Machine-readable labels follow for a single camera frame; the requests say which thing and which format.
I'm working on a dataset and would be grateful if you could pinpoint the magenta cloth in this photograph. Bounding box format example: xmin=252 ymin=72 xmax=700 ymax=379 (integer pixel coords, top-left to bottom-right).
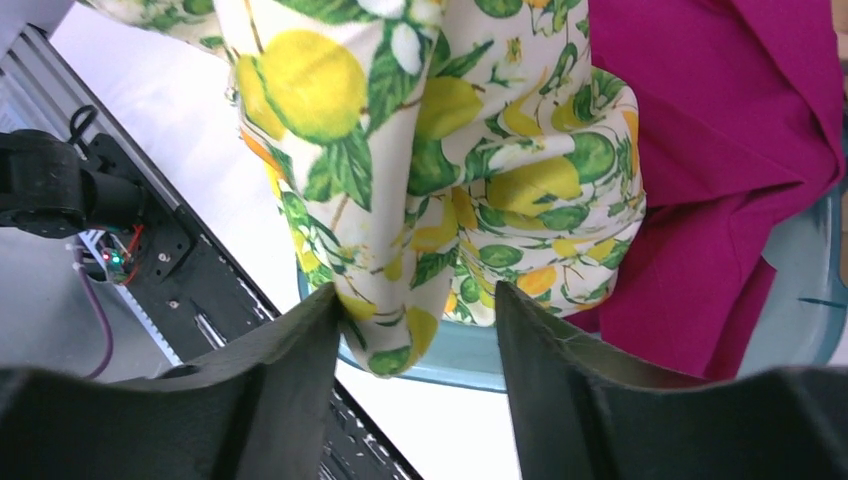
xmin=571 ymin=0 xmax=845 ymax=380

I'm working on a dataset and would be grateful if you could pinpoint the yellow patterned cloth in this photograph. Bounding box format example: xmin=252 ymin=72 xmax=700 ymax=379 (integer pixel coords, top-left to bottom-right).
xmin=91 ymin=1 xmax=645 ymax=377

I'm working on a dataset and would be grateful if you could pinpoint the teal plastic basket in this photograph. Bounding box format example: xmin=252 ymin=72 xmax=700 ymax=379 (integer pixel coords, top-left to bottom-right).
xmin=282 ymin=126 xmax=847 ymax=392

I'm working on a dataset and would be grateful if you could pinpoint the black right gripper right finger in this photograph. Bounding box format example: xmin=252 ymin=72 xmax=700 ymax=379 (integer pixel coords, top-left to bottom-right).
xmin=495 ymin=282 xmax=847 ymax=479

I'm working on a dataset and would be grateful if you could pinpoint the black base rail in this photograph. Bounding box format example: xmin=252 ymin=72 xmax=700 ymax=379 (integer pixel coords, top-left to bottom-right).
xmin=88 ymin=133 xmax=417 ymax=479

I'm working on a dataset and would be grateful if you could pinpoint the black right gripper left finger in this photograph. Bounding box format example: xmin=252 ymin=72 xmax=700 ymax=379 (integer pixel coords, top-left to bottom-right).
xmin=1 ymin=286 xmax=341 ymax=479

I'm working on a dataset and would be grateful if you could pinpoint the white slotted cable duct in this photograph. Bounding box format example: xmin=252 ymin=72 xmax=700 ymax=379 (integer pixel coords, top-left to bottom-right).
xmin=0 ymin=29 xmax=280 ymax=367

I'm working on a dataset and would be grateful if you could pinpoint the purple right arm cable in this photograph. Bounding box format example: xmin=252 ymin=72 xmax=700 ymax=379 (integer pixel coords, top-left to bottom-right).
xmin=72 ymin=248 xmax=115 ymax=382

